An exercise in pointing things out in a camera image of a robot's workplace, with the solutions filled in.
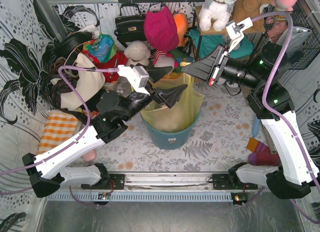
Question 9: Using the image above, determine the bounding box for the rainbow striped bag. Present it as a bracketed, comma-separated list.
[170, 49, 194, 73]

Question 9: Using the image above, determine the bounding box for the black handbag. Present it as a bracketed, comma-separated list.
[114, 3, 147, 48]

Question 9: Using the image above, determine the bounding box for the cream canvas tote bag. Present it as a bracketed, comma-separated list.
[51, 53, 105, 111]

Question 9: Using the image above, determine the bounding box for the yellow trash bag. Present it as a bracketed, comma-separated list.
[140, 73, 204, 133]

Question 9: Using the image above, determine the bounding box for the magenta cloth bag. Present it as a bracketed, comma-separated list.
[144, 5, 179, 52]

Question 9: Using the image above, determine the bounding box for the white plush dog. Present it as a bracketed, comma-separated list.
[199, 0, 237, 32]

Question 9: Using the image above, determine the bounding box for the silver pouch in basket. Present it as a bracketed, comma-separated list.
[286, 26, 312, 55]

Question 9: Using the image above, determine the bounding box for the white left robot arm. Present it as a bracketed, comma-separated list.
[22, 65, 188, 198]

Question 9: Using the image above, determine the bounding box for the teal folded cloth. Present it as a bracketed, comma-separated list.
[189, 29, 255, 59]

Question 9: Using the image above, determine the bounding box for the white fluffy plush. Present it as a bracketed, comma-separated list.
[124, 40, 151, 66]

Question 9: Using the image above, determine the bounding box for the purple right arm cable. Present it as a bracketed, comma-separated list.
[251, 11, 320, 224]

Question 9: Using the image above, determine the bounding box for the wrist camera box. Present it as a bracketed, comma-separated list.
[117, 65, 150, 95]
[225, 17, 253, 53]

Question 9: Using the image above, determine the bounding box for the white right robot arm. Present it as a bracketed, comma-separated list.
[182, 43, 320, 200]

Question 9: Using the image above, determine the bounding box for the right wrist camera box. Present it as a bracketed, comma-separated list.
[225, 17, 253, 53]

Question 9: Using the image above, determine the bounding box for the pink plush toy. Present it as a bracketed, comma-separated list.
[271, 0, 298, 12]

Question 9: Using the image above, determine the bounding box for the colorful printed cloth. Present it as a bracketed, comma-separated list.
[82, 34, 117, 64]

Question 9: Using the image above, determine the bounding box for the black round hat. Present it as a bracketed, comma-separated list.
[54, 31, 93, 58]

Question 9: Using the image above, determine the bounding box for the wooden shelf rack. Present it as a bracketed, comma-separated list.
[188, 5, 268, 65]

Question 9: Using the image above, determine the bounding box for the striped colourful sock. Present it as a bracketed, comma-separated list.
[246, 137, 281, 167]

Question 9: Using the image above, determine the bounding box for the orange plush toy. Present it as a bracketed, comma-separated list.
[173, 13, 188, 47]

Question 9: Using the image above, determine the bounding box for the orange checkered towel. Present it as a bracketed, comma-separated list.
[36, 110, 82, 155]

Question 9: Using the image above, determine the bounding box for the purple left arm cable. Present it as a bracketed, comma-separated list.
[0, 64, 121, 208]

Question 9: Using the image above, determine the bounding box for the brown teddy bear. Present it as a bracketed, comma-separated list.
[231, 0, 274, 23]

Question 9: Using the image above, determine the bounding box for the black wire basket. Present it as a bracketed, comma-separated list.
[264, 4, 320, 70]

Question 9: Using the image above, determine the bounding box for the pink cylinder case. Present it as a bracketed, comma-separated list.
[82, 149, 97, 163]

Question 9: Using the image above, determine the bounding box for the teal trash bin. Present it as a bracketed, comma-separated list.
[140, 110, 201, 150]

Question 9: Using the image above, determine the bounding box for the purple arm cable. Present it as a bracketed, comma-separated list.
[0, 64, 121, 208]
[251, 11, 320, 224]

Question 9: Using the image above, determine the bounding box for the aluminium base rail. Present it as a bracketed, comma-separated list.
[46, 172, 269, 205]

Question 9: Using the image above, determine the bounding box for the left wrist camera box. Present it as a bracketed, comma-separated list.
[117, 65, 150, 95]

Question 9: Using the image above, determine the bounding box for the pink doll striped hat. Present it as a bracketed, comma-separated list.
[153, 50, 179, 69]

